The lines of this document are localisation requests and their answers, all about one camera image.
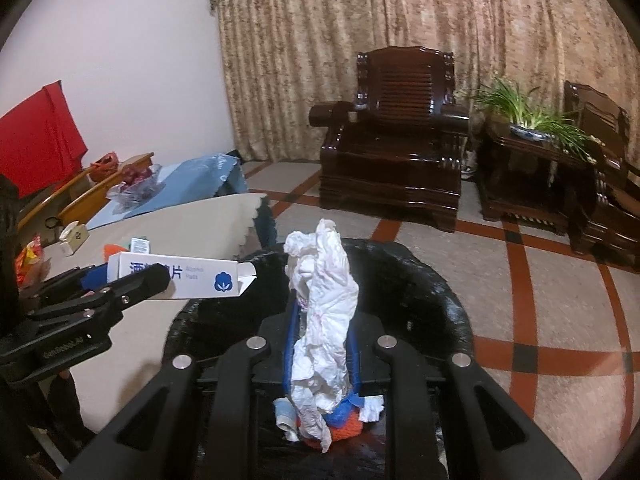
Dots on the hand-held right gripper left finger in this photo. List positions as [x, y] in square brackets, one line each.
[291, 355]

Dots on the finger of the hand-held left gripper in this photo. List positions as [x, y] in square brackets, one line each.
[145, 280]
[95, 280]

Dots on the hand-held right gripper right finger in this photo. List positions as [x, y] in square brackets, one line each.
[354, 360]

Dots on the small white tissue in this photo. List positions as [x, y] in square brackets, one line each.
[372, 406]

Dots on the white box with blue print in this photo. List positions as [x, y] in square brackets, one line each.
[200, 280]

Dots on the blue plastic wrapper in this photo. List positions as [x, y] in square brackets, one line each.
[342, 414]

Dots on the large orange foam net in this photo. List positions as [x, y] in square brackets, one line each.
[345, 432]

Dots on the black-lined trash bin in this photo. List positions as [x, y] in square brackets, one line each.
[425, 300]

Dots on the small green and white box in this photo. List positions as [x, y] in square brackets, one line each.
[140, 246]

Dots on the small orange foam net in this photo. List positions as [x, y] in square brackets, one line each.
[115, 251]

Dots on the white tissue box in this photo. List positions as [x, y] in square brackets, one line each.
[74, 240]

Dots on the dish of red snack packets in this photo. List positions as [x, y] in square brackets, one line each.
[30, 260]

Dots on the wooden cabinet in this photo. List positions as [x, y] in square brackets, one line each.
[95, 195]

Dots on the glass fruit bowl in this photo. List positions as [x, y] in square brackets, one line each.
[135, 192]

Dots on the heap of red apples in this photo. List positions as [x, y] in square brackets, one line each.
[134, 172]

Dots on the red plastic bag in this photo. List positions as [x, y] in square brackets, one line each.
[105, 166]

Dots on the blue tablecloth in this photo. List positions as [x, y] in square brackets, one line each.
[200, 175]

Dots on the red cloth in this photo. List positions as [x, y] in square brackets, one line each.
[40, 140]

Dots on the dark wooden armchair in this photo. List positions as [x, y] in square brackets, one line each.
[610, 200]
[390, 170]

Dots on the dark wooden side table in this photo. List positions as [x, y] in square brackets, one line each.
[525, 180]

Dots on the potted green plant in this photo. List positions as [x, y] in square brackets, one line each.
[530, 115]

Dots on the floral beige curtain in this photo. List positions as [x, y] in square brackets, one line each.
[400, 20]

